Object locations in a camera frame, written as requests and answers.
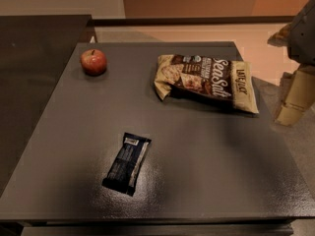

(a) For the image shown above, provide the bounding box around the brown sea salt chip bag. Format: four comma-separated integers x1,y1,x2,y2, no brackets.
154,54,259,114

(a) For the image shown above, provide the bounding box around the dark blue snack bar wrapper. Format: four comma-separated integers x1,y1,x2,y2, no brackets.
102,133,152,196

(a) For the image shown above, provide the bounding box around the red apple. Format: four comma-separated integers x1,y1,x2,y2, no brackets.
80,49,107,76

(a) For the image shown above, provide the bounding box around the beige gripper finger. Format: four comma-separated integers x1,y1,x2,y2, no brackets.
267,24,291,47
275,64,315,126

